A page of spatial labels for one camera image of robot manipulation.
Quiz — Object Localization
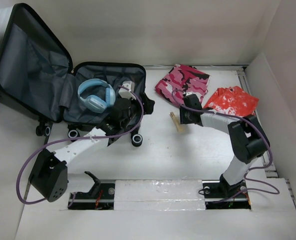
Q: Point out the orange white tie-dye pants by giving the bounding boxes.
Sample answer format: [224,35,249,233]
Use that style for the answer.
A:
[204,86,259,117]

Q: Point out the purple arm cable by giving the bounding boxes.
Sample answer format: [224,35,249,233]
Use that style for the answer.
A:
[171,89,280,204]
[15,84,145,205]

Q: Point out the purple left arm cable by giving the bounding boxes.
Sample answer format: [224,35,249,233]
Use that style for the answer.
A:
[15,84,145,205]

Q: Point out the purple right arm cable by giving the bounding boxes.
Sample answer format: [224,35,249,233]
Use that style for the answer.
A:
[171,89,280,204]

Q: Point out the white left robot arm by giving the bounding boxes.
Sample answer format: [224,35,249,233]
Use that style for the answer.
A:
[27,93,155,205]

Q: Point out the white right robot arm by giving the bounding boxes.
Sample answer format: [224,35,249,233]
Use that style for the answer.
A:
[176,94,273,203]

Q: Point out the pink camouflage pants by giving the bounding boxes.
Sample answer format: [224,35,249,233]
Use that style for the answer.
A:
[155,64,210,106]

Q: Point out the clear plastic cosmetic tray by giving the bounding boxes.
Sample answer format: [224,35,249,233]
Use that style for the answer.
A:
[170,112,184,133]

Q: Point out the light blue headphones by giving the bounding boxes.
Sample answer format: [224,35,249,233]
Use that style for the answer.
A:
[77,78,116,114]

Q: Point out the black white astronaut suitcase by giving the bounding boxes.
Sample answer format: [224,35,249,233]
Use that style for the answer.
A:
[0,3,146,146]

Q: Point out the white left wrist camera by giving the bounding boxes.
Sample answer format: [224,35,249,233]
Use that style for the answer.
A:
[118,80,136,100]

